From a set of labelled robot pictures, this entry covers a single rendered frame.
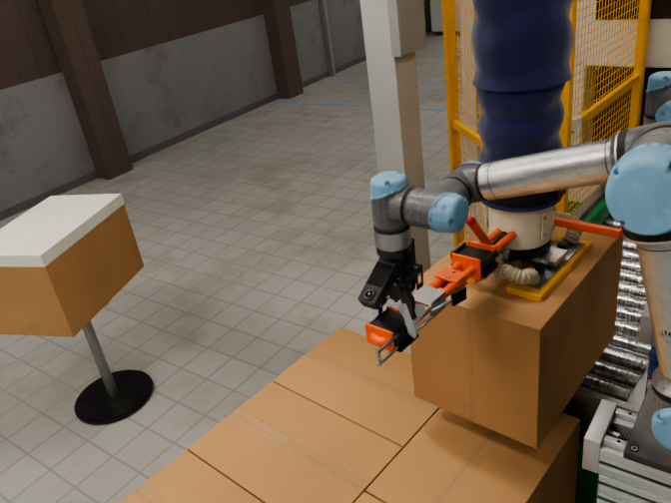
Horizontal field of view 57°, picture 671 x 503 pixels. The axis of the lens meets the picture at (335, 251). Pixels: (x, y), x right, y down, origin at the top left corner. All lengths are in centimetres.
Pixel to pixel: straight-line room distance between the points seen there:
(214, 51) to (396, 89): 531
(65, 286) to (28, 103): 397
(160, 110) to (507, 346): 619
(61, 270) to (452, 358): 168
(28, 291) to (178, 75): 508
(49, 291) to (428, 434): 162
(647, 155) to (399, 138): 203
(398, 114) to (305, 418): 143
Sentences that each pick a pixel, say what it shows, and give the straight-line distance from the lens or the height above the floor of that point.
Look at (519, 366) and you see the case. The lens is 169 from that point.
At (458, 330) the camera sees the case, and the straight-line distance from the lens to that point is 172.
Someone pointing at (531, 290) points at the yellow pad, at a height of 109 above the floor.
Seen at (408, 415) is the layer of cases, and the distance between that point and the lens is 213.
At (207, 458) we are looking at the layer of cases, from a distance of 215.
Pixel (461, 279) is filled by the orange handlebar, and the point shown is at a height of 121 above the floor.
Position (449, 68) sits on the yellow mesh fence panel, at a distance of 332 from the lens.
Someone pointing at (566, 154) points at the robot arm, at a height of 160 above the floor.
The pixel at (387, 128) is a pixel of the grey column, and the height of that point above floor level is 114.
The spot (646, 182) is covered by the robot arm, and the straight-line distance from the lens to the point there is 96.
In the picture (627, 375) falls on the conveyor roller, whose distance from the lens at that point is 232.
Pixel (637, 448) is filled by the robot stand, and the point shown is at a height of 104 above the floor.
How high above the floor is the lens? 200
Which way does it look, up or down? 28 degrees down
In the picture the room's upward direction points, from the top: 9 degrees counter-clockwise
